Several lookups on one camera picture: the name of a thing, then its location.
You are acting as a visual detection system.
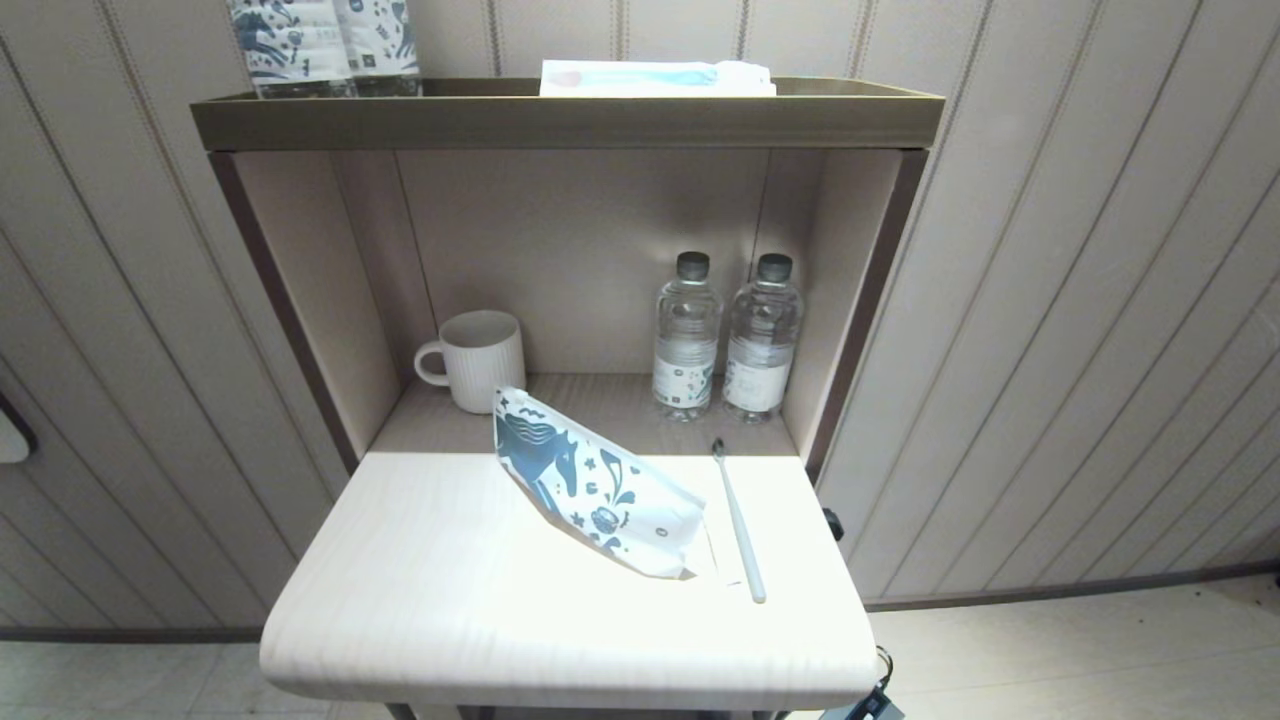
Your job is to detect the flat white blue packet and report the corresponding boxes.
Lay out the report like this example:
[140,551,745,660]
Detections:
[540,59,777,98]

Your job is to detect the patterned bags on top shelf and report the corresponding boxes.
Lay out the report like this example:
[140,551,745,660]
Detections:
[228,0,356,99]

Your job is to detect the white blue horse print bag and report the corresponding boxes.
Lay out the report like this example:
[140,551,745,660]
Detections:
[492,386,709,581]

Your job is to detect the beige wooden shelf cabinet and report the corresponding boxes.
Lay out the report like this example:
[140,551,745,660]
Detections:
[190,78,946,720]

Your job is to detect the small white sachet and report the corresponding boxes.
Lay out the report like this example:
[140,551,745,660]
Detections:
[700,518,747,589]

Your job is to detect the white wall fixture dark frame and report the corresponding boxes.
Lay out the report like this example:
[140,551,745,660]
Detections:
[0,392,39,465]

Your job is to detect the clear water bottle black cap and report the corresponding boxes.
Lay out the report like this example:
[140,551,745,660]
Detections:
[652,251,724,422]
[722,253,805,424]

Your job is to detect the grey white toothbrush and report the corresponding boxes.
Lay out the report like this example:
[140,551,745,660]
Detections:
[711,438,768,605]

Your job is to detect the white ribbed mug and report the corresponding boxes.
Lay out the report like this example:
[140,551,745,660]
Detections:
[414,310,527,415]

